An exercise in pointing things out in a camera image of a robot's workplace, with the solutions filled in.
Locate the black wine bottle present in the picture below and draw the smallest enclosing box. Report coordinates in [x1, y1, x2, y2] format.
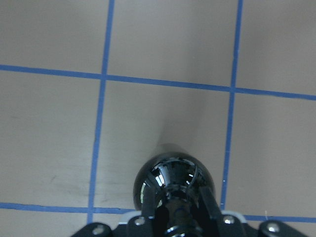
[133, 143, 215, 237]

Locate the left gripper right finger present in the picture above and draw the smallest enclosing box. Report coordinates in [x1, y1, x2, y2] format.
[198, 186, 222, 237]

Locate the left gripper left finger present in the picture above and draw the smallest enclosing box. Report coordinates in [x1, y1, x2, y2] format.
[142, 182, 158, 237]

